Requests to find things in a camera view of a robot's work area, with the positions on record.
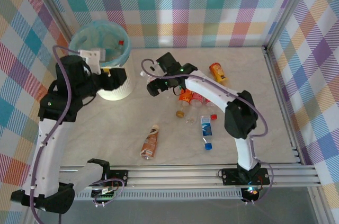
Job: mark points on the orange-label plastic bottle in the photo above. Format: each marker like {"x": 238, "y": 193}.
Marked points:
{"x": 185, "y": 97}

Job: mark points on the brown bottle cap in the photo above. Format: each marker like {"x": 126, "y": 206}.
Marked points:
{"x": 180, "y": 113}

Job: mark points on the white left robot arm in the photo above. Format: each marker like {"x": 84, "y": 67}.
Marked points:
{"x": 45, "y": 155}

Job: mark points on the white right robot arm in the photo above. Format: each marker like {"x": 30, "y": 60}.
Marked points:
{"x": 209, "y": 89}

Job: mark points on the yellow-orange juice bottle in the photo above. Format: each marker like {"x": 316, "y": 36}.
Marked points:
{"x": 218, "y": 71}

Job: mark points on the brown coffee drink bottle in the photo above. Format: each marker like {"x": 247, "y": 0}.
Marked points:
{"x": 149, "y": 143}

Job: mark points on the blue-label water bottle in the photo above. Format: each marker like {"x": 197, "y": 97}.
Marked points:
{"x": 206, "y": 128}

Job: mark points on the left controller board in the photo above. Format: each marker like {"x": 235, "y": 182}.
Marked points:
{"x": 104, "y": 196}

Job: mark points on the controller board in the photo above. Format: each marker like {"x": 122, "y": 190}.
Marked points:
{"x": 104, "y": 196}
{"x": 250, "y": 191}

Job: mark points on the right controller board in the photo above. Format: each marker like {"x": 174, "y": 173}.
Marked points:
{"x": 250, "y": 191}

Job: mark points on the aluminium frame post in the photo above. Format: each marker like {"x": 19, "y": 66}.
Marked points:
{"x": 288, "y": 12}
{"x": 53, "y": 9}

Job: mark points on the aluminium mounting rail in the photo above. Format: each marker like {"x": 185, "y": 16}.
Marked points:
{"x": 172, "y": 176}

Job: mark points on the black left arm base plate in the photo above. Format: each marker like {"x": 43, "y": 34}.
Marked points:
{"x": 120, "y": 176}

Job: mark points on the aluminium frame floor rail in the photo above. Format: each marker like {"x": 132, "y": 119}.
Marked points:
{"x": 278, "y": 97}

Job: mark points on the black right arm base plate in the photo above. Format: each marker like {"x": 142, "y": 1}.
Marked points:
{"x": 230, "y": 176}

